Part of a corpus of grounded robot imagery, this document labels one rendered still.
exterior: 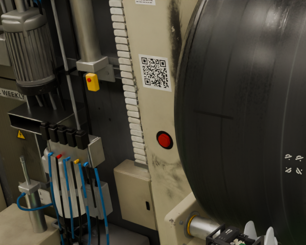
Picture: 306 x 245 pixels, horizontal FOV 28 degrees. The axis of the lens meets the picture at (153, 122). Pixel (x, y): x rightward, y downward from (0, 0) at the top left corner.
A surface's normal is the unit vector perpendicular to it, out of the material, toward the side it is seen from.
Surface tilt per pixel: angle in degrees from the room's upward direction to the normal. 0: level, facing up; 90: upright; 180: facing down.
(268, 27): 47
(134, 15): 90
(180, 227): 90
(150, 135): 90
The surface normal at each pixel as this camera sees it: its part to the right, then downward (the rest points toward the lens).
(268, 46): -0.55, -0.20
